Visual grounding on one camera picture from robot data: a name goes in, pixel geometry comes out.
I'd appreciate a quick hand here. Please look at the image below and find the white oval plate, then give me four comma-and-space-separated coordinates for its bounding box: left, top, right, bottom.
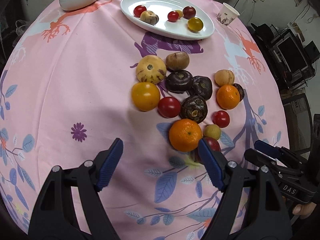
120, 0, 216, 41

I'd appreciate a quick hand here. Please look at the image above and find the white paper cup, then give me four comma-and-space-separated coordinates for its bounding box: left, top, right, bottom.
216, 3, 240, 26

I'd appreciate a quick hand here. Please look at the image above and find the small orange mandarin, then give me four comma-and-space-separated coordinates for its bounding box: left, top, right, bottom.
169, 119, 203, 152

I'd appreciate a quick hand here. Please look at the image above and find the green yellow tomato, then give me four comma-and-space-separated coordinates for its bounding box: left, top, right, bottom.
187, 17, 204, 33

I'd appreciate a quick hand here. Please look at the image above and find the hidden red cherry tomato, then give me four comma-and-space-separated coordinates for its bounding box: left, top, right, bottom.
167, 11, 179, 22

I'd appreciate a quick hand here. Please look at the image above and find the orange yellow tomato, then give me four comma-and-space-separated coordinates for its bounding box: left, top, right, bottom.
131, 82, 161, 112

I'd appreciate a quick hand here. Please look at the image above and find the black monitor on shelf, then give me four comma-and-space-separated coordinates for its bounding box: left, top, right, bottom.
276, 34, 308, 73

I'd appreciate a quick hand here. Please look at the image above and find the person's right hand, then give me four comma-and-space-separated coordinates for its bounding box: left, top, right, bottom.
282, 196, 317, 219

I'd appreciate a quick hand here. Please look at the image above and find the small red cherry tomato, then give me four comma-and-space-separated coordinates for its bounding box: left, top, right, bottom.
157, 96, 181, 118

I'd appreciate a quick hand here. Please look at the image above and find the tan longan fruit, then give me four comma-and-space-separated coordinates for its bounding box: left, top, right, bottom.
203, 124, 221, 140

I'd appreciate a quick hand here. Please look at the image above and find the pink patterned tablecloth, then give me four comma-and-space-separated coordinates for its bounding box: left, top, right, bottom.
1, 0, 289, 239

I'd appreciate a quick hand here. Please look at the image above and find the small tan longan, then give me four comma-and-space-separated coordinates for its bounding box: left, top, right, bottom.
175, 10, 183, 19

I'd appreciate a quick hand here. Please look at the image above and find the small spotted pepino melon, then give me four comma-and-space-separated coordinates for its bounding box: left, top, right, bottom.
140, 10, 159, 25

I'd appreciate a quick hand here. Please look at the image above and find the striped pepino melon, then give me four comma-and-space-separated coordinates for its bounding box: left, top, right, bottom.
214, 69, 235, 87

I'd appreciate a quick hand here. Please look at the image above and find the brown round fruit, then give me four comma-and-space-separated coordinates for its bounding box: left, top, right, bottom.
165, 51, 190, 71

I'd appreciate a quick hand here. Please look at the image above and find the large orange mandarin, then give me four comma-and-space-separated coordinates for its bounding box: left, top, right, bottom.
216, 85, 240, 110

